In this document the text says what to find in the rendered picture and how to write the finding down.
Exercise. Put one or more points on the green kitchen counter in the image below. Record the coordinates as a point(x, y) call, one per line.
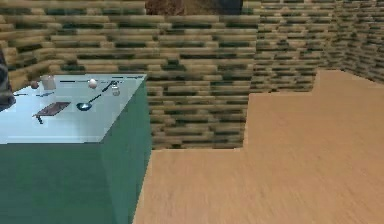
point(66, 180)

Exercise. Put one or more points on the small salt shaker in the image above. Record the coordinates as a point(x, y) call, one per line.
point(115, 90)

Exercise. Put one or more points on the white egg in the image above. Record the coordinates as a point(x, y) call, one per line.
point(92, 83)

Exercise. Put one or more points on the dark ladle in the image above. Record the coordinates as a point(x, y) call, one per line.
point(84, 106)

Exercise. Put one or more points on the brown round fruit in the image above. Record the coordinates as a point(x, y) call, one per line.
point(34, 84)

